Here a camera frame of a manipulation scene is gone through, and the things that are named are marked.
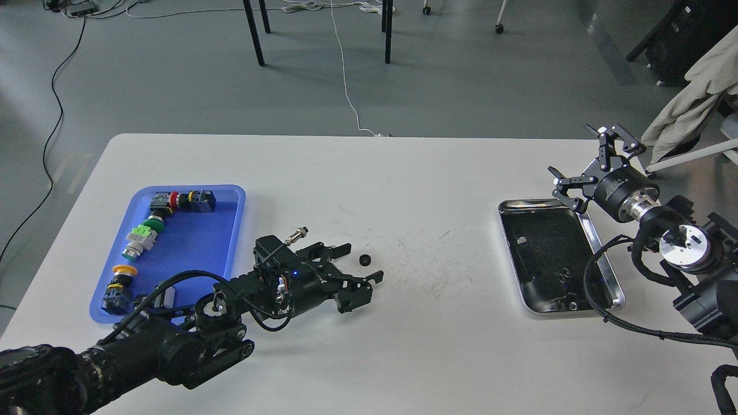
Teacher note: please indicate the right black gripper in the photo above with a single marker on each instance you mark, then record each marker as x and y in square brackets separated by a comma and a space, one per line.
[613, 193]

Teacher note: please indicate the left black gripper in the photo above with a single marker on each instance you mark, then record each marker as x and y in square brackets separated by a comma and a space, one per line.
[294, 283]

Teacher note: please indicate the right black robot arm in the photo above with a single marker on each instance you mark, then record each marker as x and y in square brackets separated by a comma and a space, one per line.
[670, 248]

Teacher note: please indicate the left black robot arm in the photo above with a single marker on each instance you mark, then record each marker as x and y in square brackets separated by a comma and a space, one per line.
[188, 330]

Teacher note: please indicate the silver metal tray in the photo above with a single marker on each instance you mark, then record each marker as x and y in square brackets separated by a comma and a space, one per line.
[549, 246]

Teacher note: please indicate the beige cloth on chair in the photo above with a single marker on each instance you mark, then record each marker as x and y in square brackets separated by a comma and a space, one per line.
[678, 125]

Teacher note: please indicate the blue plastic tray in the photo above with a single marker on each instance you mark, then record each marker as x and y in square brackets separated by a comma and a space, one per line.
[190, 241]

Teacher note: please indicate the black cabinet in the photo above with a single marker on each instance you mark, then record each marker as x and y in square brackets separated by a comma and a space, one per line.
[688, 31]

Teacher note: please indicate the black table leg right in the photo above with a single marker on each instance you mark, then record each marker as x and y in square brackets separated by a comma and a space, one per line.
[387, 27]

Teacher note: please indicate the black table leg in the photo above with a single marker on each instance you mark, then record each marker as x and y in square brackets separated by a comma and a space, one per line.
[252, 27]
[387, 27]

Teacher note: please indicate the black table leg left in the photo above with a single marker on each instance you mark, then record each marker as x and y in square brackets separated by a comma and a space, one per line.
[252, 27]

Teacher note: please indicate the white chair frame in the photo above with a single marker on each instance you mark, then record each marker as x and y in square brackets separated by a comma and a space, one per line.
[725, 148]

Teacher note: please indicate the red push button switch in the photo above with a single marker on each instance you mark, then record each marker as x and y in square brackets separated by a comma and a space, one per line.
[166, 203]

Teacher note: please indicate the black square button switch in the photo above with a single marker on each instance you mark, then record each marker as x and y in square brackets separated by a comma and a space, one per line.
[161, 303]

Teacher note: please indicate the green push button switch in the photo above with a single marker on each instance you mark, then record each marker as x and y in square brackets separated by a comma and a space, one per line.
[155, 223]

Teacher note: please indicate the light green selector switch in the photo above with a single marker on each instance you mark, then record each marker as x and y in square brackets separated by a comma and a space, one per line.
[140, 239]

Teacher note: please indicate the yellow push button switch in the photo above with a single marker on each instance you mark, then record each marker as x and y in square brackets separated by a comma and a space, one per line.
[117, 298]

